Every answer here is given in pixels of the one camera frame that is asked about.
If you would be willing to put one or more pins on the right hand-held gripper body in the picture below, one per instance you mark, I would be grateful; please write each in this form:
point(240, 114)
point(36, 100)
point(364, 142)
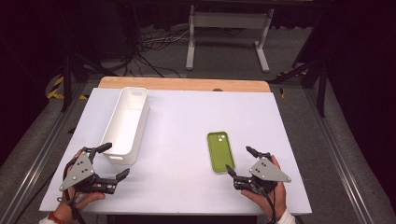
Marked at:
point(267, 172)

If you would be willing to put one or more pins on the person's right hand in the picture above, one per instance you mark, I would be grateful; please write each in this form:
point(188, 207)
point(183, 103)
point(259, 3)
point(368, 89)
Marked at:
point(274, 200)

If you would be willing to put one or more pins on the grey metal stand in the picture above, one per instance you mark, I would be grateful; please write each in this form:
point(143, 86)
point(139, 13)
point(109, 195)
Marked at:
point(229, 21)

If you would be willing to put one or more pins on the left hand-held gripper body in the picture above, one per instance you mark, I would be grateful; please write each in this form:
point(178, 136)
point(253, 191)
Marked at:
point(77, 172)

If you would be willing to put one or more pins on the person's left hand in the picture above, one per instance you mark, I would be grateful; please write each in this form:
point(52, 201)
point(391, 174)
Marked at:
point(84, 199)

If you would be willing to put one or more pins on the black tripod stand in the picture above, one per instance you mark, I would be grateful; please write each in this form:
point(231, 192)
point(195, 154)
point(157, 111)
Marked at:
point(73, 71)
point(314, 68)

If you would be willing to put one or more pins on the green phone case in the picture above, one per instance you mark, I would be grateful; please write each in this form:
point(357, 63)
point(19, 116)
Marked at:
point(220, 152)

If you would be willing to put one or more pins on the yellow black floor tape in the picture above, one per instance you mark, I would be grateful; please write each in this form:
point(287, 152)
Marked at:
point(56, 88)

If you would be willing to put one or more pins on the white plastic basket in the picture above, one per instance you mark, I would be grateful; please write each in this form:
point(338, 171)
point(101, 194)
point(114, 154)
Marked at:
point(126, 124)

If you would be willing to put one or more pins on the aluminium floor rail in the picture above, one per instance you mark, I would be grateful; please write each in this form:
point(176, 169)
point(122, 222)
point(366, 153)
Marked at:
point(37, 161)
point(341, 155)

